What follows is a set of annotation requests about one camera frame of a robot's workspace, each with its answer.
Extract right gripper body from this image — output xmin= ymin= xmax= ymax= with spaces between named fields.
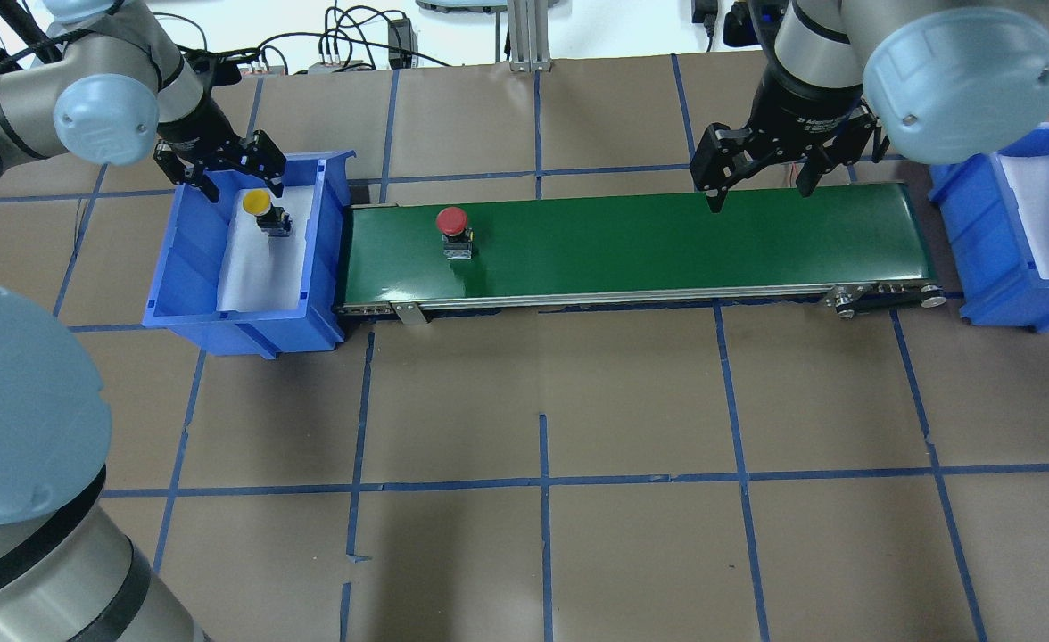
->
xmin=690 ymin=85 xmax=878 ymax=192

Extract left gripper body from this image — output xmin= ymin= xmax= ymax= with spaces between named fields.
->
xmin=153 ymin=98 xmax=285 ymax=184

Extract yellow push button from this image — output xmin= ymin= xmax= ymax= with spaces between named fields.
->
xmin=240 ymin=188 xmax=293 ymax=237

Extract red push button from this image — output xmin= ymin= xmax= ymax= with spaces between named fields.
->
xmin=435 ymin=206 xmax=475 ymax=260

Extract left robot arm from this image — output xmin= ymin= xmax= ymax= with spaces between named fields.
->
xmin=0 ymin=1 xmax=285 ymax=641

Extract green conveyor belt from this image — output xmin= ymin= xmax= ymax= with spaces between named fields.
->
xmin=334 ymin=183 xmax=946 ymax=318

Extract white foam pad left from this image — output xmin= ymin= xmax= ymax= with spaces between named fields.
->
xmin=216 ymin=186 xmax=313 ymax=312

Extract right blue bin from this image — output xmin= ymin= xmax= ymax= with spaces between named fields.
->
xmin=929 ymin=123 xmax=1049 ymax=333

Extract aluminium frame post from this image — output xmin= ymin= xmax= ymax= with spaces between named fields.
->
xmin=507 ymin=0 xmax=552 ymax=73

